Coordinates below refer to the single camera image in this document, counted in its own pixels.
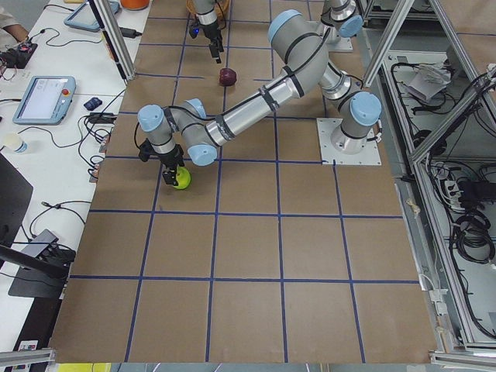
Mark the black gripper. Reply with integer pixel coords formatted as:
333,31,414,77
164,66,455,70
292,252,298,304
203,23,224,64
160,144,184,187

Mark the dark blue plaid pouch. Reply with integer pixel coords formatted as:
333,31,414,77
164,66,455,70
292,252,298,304
84,97,102,112

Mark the white paper cup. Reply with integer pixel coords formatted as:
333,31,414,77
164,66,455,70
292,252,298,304
3,133,28,153

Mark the green apple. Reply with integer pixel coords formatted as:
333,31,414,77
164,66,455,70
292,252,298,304
173,167,191,190

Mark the dark red apple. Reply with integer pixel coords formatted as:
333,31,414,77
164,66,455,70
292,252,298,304
219,67,237,87

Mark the blue teach pendant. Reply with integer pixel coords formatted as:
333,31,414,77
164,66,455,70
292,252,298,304
12,76,76,126

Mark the grey usb hub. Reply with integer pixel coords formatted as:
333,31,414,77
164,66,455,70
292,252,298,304
22,229,58,258

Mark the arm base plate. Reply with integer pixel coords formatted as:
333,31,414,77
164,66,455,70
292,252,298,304
316,118,381,166
326,25,353,53

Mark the aluminium frame cage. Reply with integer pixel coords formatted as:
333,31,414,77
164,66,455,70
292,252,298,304
360,1,495,371

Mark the black power adapter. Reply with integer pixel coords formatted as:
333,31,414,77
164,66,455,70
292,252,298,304
119,27,143,39

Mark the aluminium frame post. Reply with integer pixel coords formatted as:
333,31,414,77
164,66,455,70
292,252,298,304
88,0,136,81

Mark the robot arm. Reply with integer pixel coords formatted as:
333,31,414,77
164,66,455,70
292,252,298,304
136,9,382,189
193,0,224,64

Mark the black power brick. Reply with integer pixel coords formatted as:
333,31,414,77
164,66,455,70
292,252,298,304
458,181,496,202

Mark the black monitor stand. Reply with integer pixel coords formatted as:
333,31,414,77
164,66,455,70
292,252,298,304
1,157,75,299

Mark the orange round object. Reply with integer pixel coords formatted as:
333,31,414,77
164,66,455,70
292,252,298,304
120,0,150,11

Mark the black cable bundle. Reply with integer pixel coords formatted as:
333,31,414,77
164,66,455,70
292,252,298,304
22,112,117,183

